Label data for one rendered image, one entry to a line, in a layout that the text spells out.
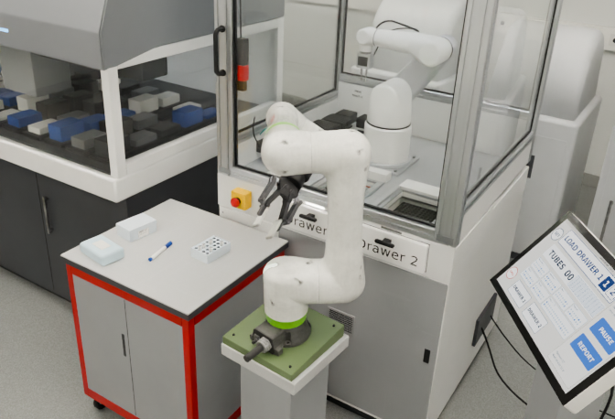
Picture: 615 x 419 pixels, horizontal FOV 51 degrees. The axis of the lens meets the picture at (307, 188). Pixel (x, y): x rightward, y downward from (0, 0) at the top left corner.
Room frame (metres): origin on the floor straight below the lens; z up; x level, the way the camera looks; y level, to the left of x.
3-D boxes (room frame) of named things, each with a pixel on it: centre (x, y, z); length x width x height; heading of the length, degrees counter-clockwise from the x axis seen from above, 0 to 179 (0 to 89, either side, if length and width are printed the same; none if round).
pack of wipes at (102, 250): (2.00, 0.74, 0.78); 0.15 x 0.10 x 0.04; 50
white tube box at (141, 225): (2.17, 0.66, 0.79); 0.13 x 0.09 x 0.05; 141
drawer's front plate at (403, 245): (1.96, -0.30, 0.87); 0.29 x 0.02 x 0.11; 59
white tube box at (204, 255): (2.04, 0.35, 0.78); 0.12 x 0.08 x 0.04; 145
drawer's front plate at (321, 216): (2.12, -0.03, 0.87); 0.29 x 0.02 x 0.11; 59
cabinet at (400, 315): (2.51, -0.32, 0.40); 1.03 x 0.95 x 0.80; 59
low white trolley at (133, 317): (2.08, 0.48, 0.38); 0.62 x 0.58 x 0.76; 59
